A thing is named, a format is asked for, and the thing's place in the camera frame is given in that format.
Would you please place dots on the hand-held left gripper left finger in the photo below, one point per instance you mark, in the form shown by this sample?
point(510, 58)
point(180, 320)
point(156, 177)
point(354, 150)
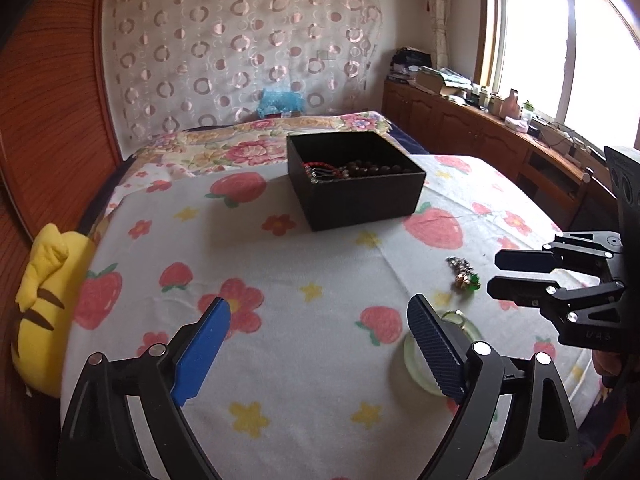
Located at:
point(200, 355)

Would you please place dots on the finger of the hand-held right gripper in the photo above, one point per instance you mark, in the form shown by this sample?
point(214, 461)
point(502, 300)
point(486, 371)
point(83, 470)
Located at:
point(525, 260)
point(520, 292)

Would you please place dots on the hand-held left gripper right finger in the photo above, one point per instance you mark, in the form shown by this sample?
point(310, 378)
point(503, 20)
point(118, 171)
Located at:
point(435, 350)

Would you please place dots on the pale green jade bangle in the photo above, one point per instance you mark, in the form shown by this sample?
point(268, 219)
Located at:
point(415, 365)

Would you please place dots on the black cardboard box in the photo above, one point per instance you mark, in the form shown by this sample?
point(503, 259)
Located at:
point(350, 200)

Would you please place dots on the person's right hand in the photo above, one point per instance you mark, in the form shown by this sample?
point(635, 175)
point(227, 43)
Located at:
point(607, 367)

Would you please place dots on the strawberry print bed sheet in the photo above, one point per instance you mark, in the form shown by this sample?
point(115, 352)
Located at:
point(310, 340)

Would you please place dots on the brown wooden cabinet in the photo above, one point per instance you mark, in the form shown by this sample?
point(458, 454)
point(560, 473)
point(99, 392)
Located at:
point(465, 130)

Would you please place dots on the pink bottle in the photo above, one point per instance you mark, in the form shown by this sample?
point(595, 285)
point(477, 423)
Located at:
point(511, 104)

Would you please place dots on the yellow plush toy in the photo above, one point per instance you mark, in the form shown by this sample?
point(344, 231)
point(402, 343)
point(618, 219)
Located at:
point(47, 310)

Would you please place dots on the pile of books and papers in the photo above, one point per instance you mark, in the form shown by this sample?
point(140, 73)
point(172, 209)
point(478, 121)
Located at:
point(430, 77)

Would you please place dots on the floral blanket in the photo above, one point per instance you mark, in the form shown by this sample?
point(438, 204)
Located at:
point(230, 150)

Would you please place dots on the wood-framed window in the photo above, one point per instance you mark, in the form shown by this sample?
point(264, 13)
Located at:
point(550, 40)

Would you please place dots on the patterned window curtain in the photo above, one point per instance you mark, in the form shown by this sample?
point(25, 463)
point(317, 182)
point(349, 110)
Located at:
point(439, 10)

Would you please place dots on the blue plastic bag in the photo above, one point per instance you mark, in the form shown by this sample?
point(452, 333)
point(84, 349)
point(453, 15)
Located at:
point(280, 102)

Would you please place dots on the sheer circle-patterned wall curtain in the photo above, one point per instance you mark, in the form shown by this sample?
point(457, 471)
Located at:
point(240, 45)

